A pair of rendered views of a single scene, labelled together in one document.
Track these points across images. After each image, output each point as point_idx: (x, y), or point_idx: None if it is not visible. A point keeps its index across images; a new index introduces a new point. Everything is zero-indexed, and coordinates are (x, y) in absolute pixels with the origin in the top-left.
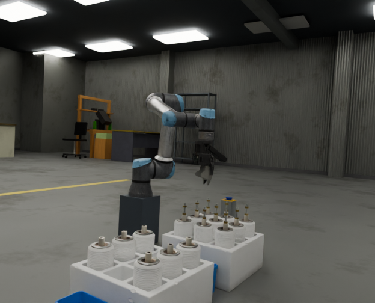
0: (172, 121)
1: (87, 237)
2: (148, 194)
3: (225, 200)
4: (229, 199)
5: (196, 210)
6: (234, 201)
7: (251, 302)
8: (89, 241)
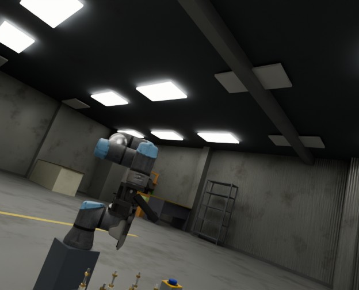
0: (102, 150)
1: (10, 278)
2: (83, 245)
3: (165, 283)
4: (172, 284)
5: (109, 284)
6: (178, 289)
7: None
8: (2, 285)
